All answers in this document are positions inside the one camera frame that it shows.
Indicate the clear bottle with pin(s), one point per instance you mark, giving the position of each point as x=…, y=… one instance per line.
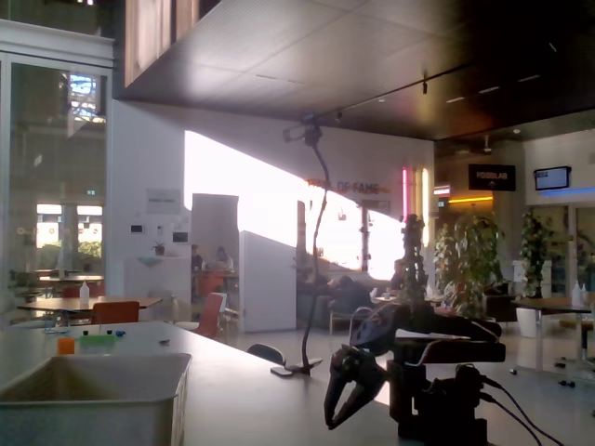
x=576, y=293

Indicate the orange block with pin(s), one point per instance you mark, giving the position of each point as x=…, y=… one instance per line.
x=66, y=346

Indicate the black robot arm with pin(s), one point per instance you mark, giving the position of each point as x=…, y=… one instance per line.
x=465, y=353

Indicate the wall monitor screen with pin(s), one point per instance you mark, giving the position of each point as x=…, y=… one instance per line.
x=551, y=179

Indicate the tall plant in white pot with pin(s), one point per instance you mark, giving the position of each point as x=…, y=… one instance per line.
x=534, y=251

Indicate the black chair back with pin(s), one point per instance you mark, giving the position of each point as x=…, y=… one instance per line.
x=266, y=353

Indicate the white squeeze bottle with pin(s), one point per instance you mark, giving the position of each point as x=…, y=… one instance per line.
x=84, y=293

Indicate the seated person at table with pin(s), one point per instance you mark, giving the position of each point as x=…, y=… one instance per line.
x=398, y=276

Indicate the red chair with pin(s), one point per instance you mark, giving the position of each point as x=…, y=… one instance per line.
x=210, y=316

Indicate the dark climbing plant column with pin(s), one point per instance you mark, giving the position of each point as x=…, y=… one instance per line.
x=413, y=260

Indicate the white partition cabinet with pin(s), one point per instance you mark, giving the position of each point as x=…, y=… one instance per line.
x=267, y=283

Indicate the small potted shelf plant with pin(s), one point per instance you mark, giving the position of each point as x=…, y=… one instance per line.
x=159, y=248

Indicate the seated person in dark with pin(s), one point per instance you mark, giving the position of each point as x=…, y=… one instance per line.
x=197, y=260

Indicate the seated person in light top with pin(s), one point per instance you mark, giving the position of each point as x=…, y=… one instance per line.
x=224, y=260

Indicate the pink neon tube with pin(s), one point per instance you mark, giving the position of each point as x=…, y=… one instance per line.
x=405, y=195

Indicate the dark wooden table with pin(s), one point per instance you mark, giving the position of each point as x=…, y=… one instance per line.
x=553, y=304

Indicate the wooden cafe table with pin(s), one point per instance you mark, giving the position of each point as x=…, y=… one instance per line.
x=70, y=304

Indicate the green flat block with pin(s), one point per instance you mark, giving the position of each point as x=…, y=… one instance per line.
x=97, y=340

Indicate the white plastic bin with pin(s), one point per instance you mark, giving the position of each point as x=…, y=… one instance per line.
x=93, y=409

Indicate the white wall poster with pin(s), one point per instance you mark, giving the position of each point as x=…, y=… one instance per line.
x=163, y=200

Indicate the large leafy potted plant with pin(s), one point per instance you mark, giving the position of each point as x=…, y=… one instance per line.
x=469, y=265

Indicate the white light tube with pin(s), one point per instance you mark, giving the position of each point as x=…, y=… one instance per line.
x=425, y=204

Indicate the black foodlab sign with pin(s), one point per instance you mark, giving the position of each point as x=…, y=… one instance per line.
x=492, y=177

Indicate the orange chair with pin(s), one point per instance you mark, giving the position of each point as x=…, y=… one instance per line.
x=115, y=312

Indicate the webcam on gooseneck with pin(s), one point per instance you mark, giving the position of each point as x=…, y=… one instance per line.
x=302, y=132

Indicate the light blue flat piece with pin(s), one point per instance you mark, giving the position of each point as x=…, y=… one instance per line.
x=56, y=331

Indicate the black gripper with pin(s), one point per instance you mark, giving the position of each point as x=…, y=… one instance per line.
x=351, y=370

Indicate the black gooseneck clamp holder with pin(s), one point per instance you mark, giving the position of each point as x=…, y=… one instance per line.
x=317, y=241

